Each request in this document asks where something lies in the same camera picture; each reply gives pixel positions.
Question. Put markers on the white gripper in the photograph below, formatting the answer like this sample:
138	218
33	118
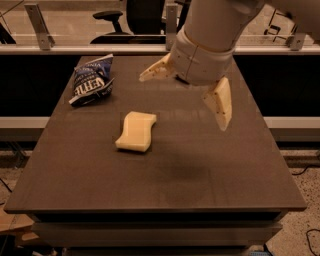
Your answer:
199	64

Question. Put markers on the yellow sponge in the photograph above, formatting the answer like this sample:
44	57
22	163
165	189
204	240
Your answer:
136	133

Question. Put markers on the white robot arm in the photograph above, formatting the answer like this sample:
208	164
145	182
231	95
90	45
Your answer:
230	17

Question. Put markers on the black office chair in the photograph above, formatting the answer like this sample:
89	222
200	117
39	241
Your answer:
145	21

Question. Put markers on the blue kettle chips bag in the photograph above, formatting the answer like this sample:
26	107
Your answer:
92	81

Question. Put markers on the brown wooden table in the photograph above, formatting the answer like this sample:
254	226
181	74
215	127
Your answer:
196	188

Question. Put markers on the wheeled metal cart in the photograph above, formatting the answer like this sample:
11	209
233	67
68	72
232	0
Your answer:
280	27

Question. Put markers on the cardboard box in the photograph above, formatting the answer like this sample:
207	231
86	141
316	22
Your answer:
18	225

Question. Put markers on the middle metal railing bracket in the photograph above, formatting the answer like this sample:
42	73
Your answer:
171	19

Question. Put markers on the metal railing bracket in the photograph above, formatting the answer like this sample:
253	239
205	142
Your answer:
171	19
44	38
296	41

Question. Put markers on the right metal railing bracket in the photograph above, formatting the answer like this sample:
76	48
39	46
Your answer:
296	41

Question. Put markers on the left metal railing bracket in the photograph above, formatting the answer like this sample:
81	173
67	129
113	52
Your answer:
44	38

